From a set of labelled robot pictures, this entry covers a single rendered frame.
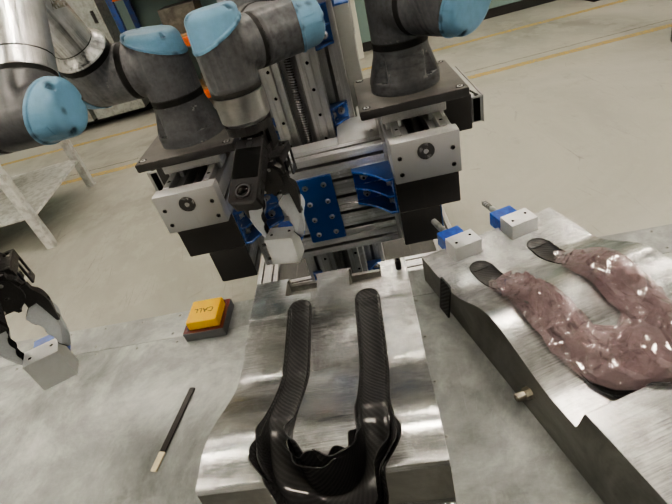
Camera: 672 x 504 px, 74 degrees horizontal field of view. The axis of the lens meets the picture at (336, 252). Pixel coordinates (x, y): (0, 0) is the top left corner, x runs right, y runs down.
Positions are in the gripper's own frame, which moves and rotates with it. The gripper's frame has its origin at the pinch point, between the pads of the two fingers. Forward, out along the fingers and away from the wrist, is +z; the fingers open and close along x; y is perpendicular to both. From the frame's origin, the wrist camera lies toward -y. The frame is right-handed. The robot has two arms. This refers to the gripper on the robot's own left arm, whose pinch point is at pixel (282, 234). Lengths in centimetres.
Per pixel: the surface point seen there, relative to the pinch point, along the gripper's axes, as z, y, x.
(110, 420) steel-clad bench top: 15.1, -26.7, 27.7
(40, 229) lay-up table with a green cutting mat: 80, 150, 241
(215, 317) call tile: 11.4, -8.0, 14.6
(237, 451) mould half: 1.5, -38.0, -4.6
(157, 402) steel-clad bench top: 15.1, -23.3, 20.6
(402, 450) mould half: 1.7, -37.1, -22.2
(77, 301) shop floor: 95, 93, 178
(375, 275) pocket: 8.4, -2.7, -15.1
